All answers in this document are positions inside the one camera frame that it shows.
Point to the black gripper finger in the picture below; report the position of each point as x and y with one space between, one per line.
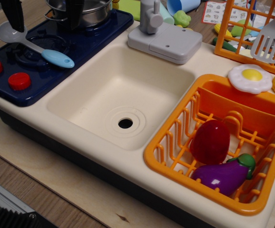
74 9
14 13

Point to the grey spoon blue handle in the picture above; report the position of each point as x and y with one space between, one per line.
10 35

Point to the silver metal pan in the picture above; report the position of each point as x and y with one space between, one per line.
94 12

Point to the green cutting board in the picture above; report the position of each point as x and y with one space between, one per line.
132 7

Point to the dark blue toy stove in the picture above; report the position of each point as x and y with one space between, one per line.
80 45

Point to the red right stove knob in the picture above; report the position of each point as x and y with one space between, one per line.
19 81

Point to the blue plastic cup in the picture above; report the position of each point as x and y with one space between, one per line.
174 6

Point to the cream toy sink unit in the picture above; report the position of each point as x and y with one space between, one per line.
103 116

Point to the grey toy faucet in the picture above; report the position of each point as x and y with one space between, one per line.
161 39

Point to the green toy pepper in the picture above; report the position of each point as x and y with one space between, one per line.
182 19

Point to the printed instruction sheet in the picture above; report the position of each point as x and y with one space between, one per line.
214 12

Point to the small yellow corn piece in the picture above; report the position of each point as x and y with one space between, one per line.
217 28

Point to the orange utensil rack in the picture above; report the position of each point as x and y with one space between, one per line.
259 14

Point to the dark green toy cucumber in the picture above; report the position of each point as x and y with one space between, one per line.
225 45

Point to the light green toy fruit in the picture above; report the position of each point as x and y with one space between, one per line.
238 30

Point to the red toy pepper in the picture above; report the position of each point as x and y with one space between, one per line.
211 142

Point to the toy fried egg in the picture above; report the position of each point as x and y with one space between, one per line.
250 79

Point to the grey toy spatula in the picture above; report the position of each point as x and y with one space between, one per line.
263 48

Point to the orange dish drainer basket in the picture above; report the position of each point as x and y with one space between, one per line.
251 120

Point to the black ribbed device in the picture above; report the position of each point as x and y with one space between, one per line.
14 219

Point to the purple toy eggplant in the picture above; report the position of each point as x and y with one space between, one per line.
228 176

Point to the aluminium frame rail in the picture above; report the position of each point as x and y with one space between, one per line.
10 202

